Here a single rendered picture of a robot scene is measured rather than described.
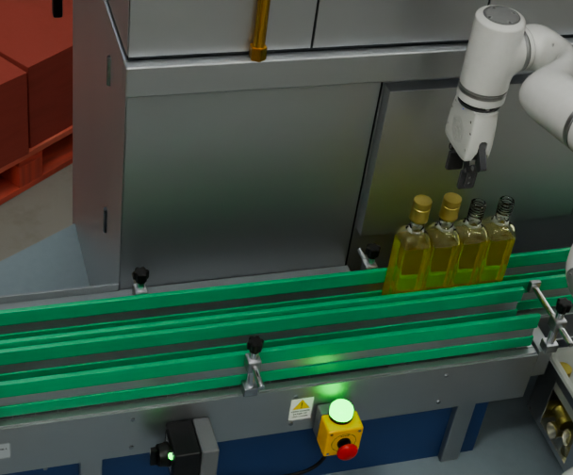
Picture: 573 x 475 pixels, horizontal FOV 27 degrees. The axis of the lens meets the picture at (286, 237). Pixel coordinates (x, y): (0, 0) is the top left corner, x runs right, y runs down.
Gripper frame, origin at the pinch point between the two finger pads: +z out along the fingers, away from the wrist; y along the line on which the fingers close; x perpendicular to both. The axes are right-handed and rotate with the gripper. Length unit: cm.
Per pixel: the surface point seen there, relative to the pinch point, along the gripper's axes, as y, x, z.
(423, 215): 1.8, -6.2, 8.5
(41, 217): -163, -58, 140
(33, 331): -2, -76, 31
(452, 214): 1.8, -0.4, 8.8
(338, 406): 19.8, -23.9, 36.9
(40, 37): -199, -53, 91
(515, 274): -3.6, 20.6, 31.6
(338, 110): -14.7, -19.2, -4.1
